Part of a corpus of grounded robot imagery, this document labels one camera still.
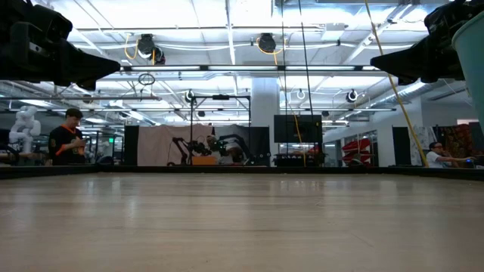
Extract thin black hanging cable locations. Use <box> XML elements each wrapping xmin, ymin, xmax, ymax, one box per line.
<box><xmin>280</xmin><ymin>0</ymin><xmax>288</xmax><ymax>156</ymax></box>

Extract black door panel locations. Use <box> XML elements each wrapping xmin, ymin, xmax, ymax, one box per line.
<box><xmin>392</xmin><ymin>126</ymin><xmax>411</xmax><ymax>166</ymax></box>

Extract beige curtain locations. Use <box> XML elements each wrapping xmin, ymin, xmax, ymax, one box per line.
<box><xmin>137</xmin><ymin>123</ymin><xmax>215</xmax><ymax>166</ymax></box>

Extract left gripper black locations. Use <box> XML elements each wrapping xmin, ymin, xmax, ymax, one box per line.
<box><xmin>0</xmin><ymin>22</ymin><xmax>121</xmax><ymax>91</ymax></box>

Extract teal plastic basket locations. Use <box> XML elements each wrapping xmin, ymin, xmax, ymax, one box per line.
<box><xmin>451</xmin><ymin>10</ymin><xmax>484</xmax><ymax>133</ymax></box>

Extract black hanging power cable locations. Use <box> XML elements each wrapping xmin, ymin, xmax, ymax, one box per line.
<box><xmin>297</xmin><ymin>0</ymin><xmax>315</xmax><ymax>116</ymax></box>

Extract white humanoid robot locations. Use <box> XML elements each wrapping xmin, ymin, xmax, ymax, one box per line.
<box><xmin>8</xmin><ymin>104</ymin><xmax>42</xmax><ymax>154</ymax></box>

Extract black monitor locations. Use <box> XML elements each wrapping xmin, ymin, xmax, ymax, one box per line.
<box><xmin>273</xmin><ymin>114</ymin><xmax>323</xmax><ymax>144</ymax></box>

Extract person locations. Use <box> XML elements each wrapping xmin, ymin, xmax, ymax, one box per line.
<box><xmin>48</xmin><ymin>108</ymin><xmax>88</xmax><ymax>166</ymax></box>
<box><xmin>426</xmin><ymin>141</ymin><xmax>477</xmax><ymax>169</ymax></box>
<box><xmin>206</xmin><ymin>134</ymin><xmax>245</xmax><ymax>166</ymax></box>

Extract low black cabinet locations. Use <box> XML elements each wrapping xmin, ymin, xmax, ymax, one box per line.
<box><xmin>275</xmin><ymin>153</ymin><xmax>326</xmax><ymax>168</ymax></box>

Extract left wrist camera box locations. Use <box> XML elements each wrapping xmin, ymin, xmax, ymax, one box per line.
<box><xmin>0</xmin><ymin>0</ymin><xmax>73</xmax><ymax>39</ymax></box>

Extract patterned fabric panel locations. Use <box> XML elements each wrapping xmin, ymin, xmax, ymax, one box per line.
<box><xmin>438</xmin><ymin>124</ymin><xmax>473</xmax><ymax>162</ymax></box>

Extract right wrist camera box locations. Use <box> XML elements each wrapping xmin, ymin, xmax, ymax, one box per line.
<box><xmin>423</xmin><ymin>0</ymin><xmax>484</xmax><ymax>39</ymax></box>

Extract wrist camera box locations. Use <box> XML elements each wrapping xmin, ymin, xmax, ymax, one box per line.
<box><xmin>423</xmin><ymin>0</ymin><xmax>484</xmax><ymax>39</ymax></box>
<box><xmin>0</xmin><ymin>0</ymin><xmax>73</xmax><ymax>39</ymax></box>

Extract hanging black cable loop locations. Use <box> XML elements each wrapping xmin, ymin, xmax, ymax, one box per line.
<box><xmin>138</xmin><ymin>72</ymin><xmax>157</xmax><ymax>86</ymax></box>

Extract black metal table frame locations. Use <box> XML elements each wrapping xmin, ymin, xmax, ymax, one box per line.
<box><xmin>0</xmin><ymin>164</ymin><xmax>484</xmax><ymax>181</ymax></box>

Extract white building column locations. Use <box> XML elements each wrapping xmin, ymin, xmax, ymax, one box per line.
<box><xmin>250</xmin><ymin>77</ymin><xmax>281</xmax><ymax>128</ymax></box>

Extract black partition panel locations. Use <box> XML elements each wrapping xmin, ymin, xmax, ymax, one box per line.
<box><xmin>123</xmin><ymin>125</ymin><xmax>140</xmax><ymax>166</ymax></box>

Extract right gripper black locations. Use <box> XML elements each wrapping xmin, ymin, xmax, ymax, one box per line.
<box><xmin>371</xmin><ymin>36</ymin><xmax>455</xmax><ymax>86</ymax></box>

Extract thin yellow hanging cable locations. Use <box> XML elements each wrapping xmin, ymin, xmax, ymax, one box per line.
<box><xmin>272</xmin><ymin>51</ymin><xmax>307</xmax><ymax>168</ymax></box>

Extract wooden work table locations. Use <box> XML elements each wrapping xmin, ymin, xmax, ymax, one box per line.
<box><xmin>0</xmin><ymin>150</ymin><xmax>50</xmax><ymax>167</ymax></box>

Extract black stand frame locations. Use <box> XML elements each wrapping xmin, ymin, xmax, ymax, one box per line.
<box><xmin>190</xmin><ymin>94</ymin><xmax>252</xmax><ymax>167</ymax></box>

